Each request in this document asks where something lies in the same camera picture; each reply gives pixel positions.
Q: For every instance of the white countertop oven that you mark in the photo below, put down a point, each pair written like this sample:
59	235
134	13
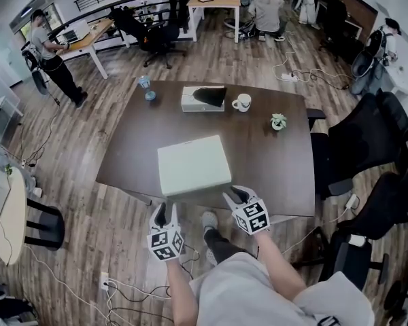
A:
75	32

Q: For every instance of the long wooden desk white legs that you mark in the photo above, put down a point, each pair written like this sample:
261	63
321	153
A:
95	34

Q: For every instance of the white floor socket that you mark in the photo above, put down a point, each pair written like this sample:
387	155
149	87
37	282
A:
104	281

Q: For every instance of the small potted plant white pot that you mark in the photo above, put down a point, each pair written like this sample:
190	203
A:
279	122

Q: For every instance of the white paper cup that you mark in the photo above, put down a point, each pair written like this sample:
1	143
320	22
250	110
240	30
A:
357	240

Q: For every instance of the person's light grey shirt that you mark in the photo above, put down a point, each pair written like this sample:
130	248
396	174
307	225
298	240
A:
245	294

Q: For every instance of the person's grey clog shoe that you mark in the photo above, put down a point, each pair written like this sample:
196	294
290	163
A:
211	256
209	221

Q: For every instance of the round beige table black base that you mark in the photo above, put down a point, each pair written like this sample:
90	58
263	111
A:
10	226

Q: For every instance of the person's right forearm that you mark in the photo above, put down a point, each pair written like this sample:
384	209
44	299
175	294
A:
279	267

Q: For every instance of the white rectangular box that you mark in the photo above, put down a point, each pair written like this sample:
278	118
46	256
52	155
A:
190	106

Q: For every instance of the small green vine plant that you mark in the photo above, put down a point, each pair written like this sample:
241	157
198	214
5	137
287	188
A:
8	169

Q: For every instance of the dark brown wooden table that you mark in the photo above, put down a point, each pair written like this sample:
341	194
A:
258	168

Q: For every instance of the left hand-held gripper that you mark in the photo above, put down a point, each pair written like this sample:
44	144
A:
165	244

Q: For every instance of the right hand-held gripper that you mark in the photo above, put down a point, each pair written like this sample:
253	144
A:
251	217

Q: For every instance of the pale green panel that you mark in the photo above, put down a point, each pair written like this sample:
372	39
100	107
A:
194	165

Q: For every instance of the white power strip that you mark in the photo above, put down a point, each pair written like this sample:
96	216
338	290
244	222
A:
289	77

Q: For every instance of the white mug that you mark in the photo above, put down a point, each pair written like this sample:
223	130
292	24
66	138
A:
243	102

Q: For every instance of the person's black trousers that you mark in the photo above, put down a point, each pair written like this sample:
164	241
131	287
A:
224	246

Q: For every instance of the black mesh office chair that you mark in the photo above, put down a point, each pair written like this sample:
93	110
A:
387	202
335	15
360	138
153	32

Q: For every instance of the person's left forearm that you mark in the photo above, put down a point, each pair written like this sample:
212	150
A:
182	290

